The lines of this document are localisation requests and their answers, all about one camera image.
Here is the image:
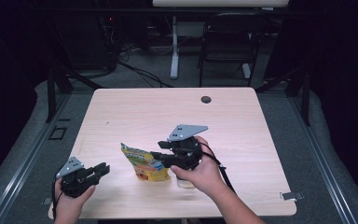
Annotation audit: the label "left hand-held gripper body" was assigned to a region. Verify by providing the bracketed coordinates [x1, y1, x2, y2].
[55, 156, 102, 198]

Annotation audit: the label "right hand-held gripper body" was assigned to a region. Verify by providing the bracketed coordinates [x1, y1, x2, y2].
[167, 124, 209, 171]

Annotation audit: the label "yellow spouted food pouch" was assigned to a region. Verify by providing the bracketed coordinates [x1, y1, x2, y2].
[120, 142, 172, 182]

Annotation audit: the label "person's left hand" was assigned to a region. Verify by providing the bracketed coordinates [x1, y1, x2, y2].
[54, 179, 96, 224]

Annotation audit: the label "person's right hand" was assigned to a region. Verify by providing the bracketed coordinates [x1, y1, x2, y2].
[170, 136, 227, 197]

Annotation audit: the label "black metal stand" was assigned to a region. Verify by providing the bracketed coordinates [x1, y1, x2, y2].
[255, 66, 311, 127]
[45, 66, 102, 124]

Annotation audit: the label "white desk leg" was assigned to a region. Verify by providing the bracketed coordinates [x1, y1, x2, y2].
[170, 16, 180, 80]

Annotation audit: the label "white desk foot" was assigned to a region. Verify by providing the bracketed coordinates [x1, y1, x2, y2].
[241, 63, 252, 79]

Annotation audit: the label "black folding chair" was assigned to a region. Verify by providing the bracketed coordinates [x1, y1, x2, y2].
[198, 12, 269, 88]

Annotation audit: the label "left hand-held gripper black cable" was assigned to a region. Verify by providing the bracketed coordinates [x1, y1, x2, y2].
[51, 174, 64, 220]

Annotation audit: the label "hand-held gripper black cable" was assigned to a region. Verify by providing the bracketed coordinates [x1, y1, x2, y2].
[51, 174, 64, 220]
[199, 142, 237, 194]

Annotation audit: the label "right hand-held gripper black cable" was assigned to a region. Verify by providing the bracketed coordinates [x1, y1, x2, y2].
[199, 142, 237, 194]

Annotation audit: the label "aluminium floor rail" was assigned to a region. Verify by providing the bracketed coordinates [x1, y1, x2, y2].
[0, 92, 73, 224]
[287, 92, 358, 224]

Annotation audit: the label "black floor cables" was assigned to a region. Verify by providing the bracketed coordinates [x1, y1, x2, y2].
[117, 43, 173, 89]

